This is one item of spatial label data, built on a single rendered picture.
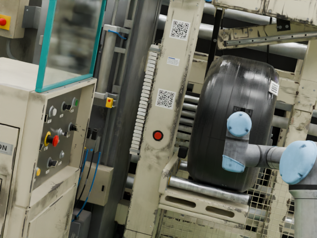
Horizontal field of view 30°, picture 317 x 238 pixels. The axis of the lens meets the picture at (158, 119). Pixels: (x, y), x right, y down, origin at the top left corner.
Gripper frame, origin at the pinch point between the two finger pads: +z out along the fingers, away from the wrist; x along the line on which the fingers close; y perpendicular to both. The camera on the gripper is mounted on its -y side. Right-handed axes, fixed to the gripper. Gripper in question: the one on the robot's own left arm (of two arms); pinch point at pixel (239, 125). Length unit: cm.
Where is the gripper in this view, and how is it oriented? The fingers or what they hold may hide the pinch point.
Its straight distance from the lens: 224.4
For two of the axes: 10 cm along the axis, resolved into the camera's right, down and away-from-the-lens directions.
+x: -9.6, -2.3, 1.4
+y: 2.2, -9.7, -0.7
